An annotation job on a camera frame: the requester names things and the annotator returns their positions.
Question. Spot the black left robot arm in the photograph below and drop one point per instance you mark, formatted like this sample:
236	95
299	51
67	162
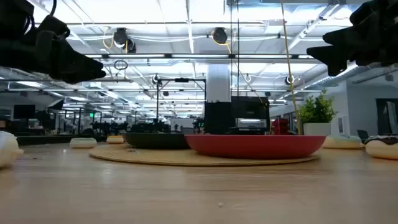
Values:
12	15

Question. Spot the small dark chair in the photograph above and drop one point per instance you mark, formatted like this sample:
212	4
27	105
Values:
362	133

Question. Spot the red round plate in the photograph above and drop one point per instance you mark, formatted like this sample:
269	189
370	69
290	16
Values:
255	147

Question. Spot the small white scrap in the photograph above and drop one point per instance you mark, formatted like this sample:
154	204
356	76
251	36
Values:
133	151

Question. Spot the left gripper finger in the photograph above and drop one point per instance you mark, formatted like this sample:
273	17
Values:
84	76
77	60

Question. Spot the distant black gantry frame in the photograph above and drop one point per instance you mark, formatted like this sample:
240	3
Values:
182	80

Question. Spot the red bulky object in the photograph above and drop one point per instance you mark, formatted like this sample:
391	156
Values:
280	126

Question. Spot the white pillar with black base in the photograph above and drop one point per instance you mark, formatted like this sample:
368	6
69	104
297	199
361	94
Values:
217	84

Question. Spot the large chocolate frosted donut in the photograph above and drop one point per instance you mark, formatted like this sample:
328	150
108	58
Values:
382	149

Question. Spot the black round plate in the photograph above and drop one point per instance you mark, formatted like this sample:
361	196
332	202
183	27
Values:
155	141

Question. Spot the round woven straw placemat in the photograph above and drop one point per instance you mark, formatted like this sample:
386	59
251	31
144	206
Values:
155	157

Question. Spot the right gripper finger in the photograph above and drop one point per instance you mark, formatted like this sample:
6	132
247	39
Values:
334	57
342	36

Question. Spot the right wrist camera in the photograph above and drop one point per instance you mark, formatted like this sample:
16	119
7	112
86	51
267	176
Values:
363	14

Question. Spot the black cabinet with lit window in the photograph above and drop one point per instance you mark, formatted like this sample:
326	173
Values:
248	107

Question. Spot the large white frosted donut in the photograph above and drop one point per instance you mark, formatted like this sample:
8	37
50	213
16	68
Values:
7	146

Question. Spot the black monitor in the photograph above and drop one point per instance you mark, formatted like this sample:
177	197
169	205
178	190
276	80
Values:
24	111

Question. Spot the green plant in white pot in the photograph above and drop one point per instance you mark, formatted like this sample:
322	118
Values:
317	127

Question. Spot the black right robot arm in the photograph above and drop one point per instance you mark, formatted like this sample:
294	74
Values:
394	37

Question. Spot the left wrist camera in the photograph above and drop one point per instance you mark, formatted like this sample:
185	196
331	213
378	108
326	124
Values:
57	28

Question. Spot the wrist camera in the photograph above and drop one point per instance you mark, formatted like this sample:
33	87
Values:
363	14
57	28

